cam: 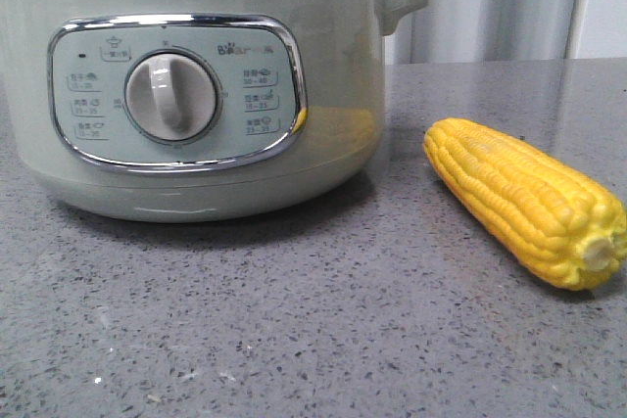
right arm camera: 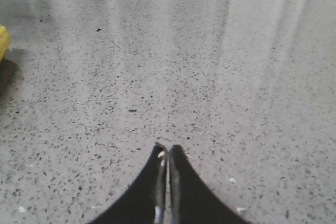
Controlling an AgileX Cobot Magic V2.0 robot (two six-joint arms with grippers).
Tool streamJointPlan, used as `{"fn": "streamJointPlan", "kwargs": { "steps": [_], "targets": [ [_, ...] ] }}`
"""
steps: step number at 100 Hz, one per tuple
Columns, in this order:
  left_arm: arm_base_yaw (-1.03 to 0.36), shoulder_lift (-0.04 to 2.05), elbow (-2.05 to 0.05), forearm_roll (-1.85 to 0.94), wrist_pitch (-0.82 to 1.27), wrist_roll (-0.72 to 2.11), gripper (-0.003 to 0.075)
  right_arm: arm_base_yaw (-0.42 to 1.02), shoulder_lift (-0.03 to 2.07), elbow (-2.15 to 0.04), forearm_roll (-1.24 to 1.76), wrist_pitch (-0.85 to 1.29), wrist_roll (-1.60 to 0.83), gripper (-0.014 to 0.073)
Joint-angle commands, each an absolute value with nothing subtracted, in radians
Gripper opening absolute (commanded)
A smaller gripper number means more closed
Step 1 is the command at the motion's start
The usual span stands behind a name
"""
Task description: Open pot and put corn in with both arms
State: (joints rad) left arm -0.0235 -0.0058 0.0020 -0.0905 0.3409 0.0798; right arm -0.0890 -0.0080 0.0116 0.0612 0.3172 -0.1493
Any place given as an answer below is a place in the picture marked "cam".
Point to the pale green electric cooking pot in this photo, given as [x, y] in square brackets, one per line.
[195, 110]

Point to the yellow corn cob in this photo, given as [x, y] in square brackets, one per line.
[559, 223]

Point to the white curtain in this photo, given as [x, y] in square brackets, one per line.
[466, 31]

